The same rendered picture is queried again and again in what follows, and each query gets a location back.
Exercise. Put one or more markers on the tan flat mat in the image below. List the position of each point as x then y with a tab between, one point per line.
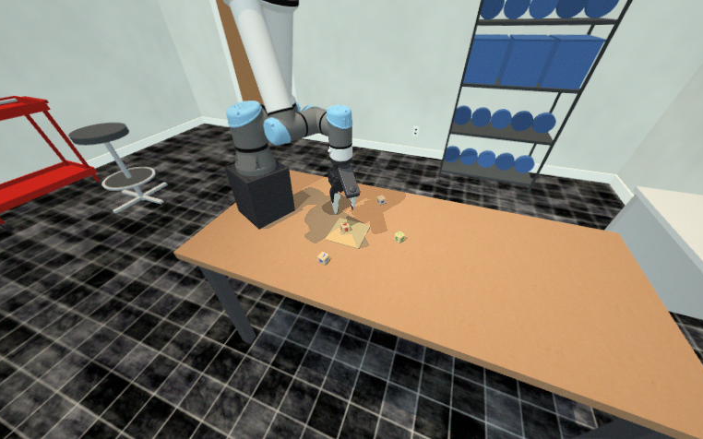
352	238

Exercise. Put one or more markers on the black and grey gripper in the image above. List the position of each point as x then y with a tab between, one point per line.
334	180

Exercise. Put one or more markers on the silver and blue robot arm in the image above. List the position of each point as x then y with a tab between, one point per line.
267	38

